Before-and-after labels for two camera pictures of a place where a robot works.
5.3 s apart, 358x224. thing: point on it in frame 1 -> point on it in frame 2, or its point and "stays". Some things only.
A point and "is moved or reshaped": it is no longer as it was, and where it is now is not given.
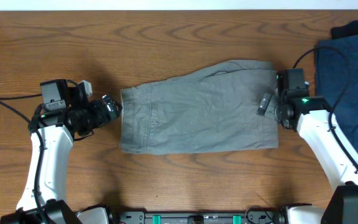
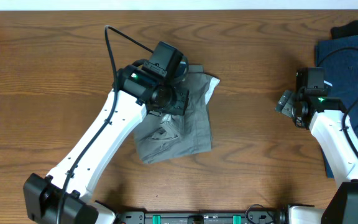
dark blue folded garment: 357,113 stays
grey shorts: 211,111 is moved or reshaped
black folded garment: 353,28 stays
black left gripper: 102,116 -> 181,108
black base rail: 248,218 stays
